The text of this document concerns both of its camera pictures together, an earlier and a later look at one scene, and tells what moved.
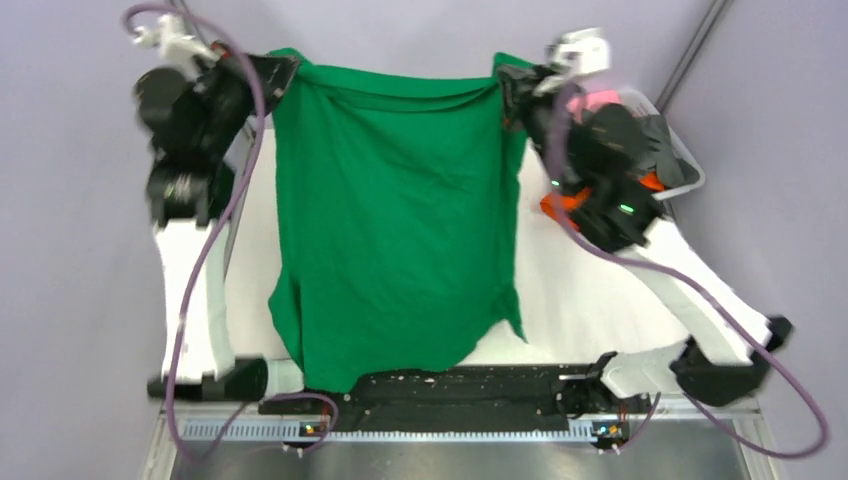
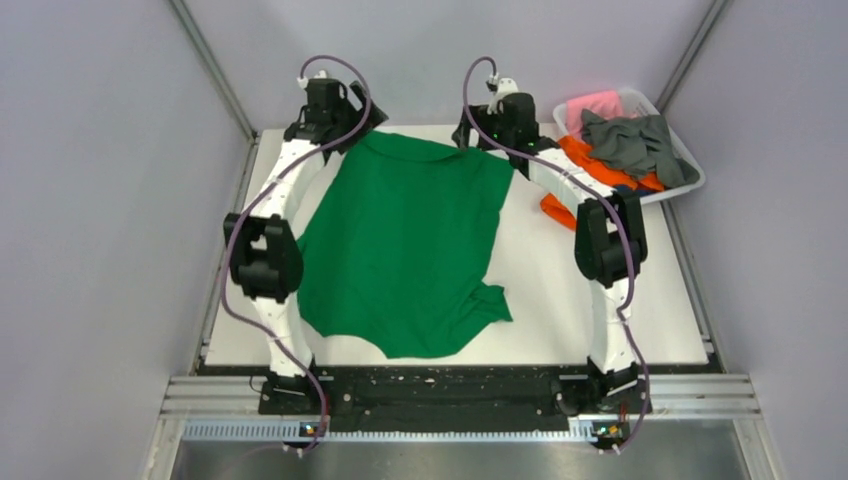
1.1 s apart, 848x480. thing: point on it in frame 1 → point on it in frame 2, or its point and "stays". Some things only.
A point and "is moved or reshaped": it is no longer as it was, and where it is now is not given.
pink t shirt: [591, 101] stays
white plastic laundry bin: [645, 106] stays
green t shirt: [395, 203] is moved or reshaped
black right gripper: [520, 85] → [482, 118]
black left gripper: [279, 71] → [345, 104]
